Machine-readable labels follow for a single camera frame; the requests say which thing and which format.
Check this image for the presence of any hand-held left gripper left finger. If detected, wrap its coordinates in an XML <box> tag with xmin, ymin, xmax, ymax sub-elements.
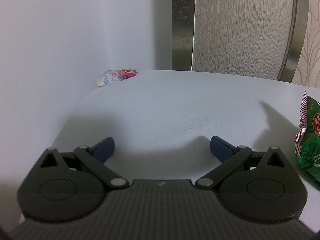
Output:
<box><xmin>37</xmin><ymin>137</ymin><xmax>130</xmax><ymax>189</ymax></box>

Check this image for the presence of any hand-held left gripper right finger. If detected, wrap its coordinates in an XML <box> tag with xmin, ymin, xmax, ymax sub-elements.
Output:
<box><xmin>195</xmin><ymin>135</ymin><xmax>288</xmax><ymax>189</ymax></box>

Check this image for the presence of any green red striped-edge snack bag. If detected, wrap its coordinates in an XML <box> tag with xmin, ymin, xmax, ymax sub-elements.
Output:
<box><xmin>294</xmin><ymin>90</ymin><xmax>320</xmax><ymax>180</ymax></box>

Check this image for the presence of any clear pink print candy packet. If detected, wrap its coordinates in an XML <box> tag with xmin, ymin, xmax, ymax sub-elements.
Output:
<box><xmin>95</xmin><ymin>68</ymin><xmax>139</xmax><ymax>87</ymax></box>

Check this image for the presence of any grey metal-framed chair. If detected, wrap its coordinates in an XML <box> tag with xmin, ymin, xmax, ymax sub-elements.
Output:
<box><xmin>171</xmin><ymin>0</ymin><xmax>310</xmax><ymax>82</ymax></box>

